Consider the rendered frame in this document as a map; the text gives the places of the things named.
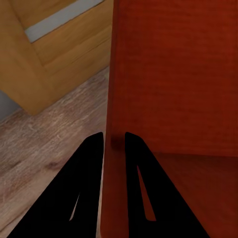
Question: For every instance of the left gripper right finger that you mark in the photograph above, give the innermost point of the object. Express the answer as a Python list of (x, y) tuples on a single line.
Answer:
[(174, 217)]

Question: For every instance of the storage box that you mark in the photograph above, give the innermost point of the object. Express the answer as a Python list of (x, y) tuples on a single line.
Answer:
[(174, 82)]

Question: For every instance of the door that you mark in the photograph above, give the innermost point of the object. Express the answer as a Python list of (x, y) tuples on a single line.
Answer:
[(50, 47)]

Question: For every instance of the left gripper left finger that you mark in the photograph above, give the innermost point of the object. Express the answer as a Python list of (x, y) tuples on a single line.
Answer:
[(68, 207)]

